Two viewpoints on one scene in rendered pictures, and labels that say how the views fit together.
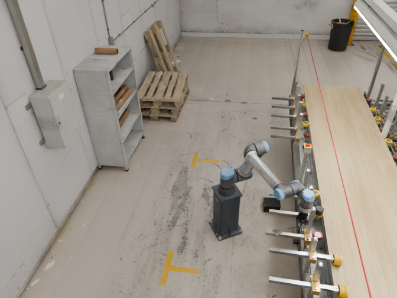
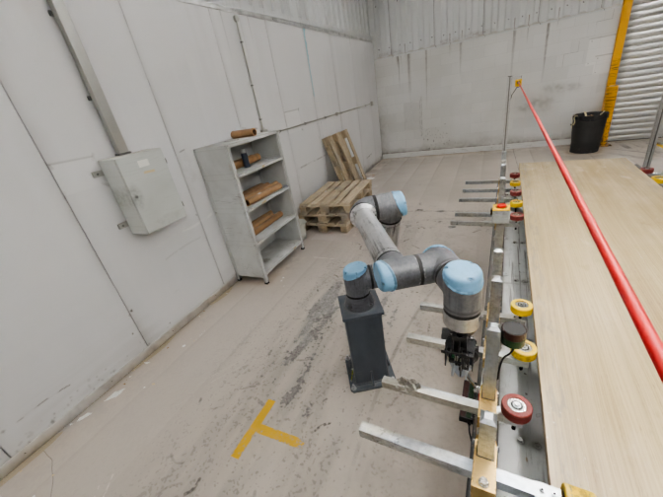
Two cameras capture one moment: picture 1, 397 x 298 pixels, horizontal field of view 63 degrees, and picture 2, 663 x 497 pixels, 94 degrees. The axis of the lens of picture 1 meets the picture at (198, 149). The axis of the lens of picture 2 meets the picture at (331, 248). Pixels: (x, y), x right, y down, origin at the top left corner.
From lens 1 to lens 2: 1.76 m
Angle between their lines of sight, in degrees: 19
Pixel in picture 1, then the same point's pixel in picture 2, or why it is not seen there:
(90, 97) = (214, 183)
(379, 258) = not seen: outside the picture
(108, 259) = (184, 398)
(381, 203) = not seen: outside the picture
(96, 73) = (215, 150)
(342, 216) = (599, 363)
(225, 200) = (350, 319)
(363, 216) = not seen: outside the picture
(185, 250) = (294, 401)
